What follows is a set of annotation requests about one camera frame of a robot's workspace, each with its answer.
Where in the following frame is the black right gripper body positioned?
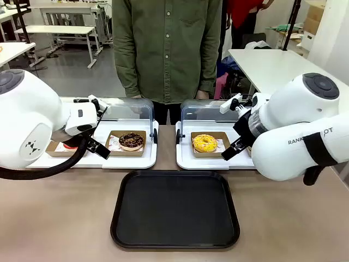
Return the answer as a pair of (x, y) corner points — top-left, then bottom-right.
(232, 109), (259, 145)

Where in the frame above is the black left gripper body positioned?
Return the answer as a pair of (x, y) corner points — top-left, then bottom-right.
(53, 124), (96, 150)

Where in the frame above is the printed liner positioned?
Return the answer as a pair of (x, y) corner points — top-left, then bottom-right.
(215, 137), (228, 154)
(107, 134), (145, 153)

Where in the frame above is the cardboard tray of chocolate donut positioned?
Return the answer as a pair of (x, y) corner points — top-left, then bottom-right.
(105, 130), (147, 157)

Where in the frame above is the chocolate sprinkled donut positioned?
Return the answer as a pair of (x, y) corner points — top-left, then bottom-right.
(118, 132), (145, 152)

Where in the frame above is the printed liner under yellow donut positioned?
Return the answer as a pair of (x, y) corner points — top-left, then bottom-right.
(215, 137), (228, 154)

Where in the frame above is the cardboard tray of yellow donut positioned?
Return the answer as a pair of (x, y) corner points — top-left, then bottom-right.
(190, 131), (233, 159)

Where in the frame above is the red glazed donut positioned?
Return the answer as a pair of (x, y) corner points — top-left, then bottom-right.
(62, 141), (79, 152)

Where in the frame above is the yellow glazed donut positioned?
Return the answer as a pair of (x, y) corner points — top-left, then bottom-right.
(192, 133), (219, 154)

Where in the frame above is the cardboard tray of red donut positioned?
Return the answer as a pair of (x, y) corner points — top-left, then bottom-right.
(45, 140), (88, 158)

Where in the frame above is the black serving tray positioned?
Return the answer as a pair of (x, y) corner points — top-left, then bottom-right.
(110, 169), (240, 249)

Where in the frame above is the white display case base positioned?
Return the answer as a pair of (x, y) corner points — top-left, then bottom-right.
(26, 119), (160, 170)
(174, 119), (257, 171)

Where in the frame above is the pink cloth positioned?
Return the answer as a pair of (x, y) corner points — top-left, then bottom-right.
(213, 72), (230, 100)

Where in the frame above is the blue bag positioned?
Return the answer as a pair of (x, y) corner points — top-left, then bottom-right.
(221, 55), (242, 73)

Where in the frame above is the large white table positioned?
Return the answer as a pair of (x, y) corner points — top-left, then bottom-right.
(227, 48), (349, 96)

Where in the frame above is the white plastic bag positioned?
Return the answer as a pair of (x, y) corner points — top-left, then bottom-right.
(243, 40), (273, 51)

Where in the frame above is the low white bench table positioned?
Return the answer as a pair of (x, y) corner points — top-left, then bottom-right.
(14, 25), (104, 69)

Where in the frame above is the white storage box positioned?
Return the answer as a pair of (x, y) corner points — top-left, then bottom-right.
(299, 30), (317, 52)

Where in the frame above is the white desk with orange item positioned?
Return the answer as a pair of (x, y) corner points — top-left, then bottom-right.
(0, 41), (37, 72)

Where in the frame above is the green cloth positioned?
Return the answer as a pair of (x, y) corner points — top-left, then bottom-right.
(275, 23), (304, 33)

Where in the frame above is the person in green shirt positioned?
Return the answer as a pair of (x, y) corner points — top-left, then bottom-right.
(111, 0), (224, 126)

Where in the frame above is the person in red top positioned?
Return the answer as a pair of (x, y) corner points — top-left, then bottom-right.
(222, 0), (276, 50)

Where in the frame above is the black stand pole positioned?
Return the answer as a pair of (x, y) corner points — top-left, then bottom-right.
(281, 0), (302, 52)

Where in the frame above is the brown cardboard box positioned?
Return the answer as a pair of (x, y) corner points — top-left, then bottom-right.
(303, 3), (327, 36)

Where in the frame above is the black chair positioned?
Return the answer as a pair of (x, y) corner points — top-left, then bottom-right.
(14, 0), (33, 45)

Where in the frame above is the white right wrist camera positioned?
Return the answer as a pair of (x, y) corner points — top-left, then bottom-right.
(219, 92), (254, 118)

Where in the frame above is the black left arm cable sleeve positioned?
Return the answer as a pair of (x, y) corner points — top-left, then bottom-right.
(0, 135), (92, 181)

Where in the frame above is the black strap on right arm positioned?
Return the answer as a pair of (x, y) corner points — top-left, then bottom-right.
(303, 133), (339, 168)

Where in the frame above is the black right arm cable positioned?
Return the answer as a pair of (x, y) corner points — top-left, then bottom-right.
(303, 164), (326, 187)

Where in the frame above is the white desk with metal frame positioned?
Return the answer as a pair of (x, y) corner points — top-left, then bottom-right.
(29, 1), (112, 47)

